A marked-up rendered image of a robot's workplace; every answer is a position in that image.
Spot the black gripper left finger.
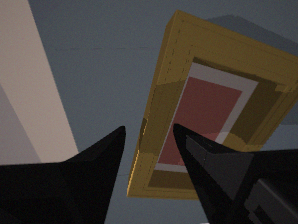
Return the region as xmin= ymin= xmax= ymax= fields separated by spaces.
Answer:
xmin=0 ymin=126 xmax=126 ymax=224

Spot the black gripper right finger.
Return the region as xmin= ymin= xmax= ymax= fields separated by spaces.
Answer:
xmin=173 ymin=123 xmax=298 ymax=224

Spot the wooden picture frame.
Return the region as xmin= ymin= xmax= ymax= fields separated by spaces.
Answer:
xmin=127 ymin=9 xmax=298 ymax=201

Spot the dark grey flat board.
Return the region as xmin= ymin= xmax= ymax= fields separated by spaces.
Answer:
xmin=28 ymin=0 xmax=298 ymax=224

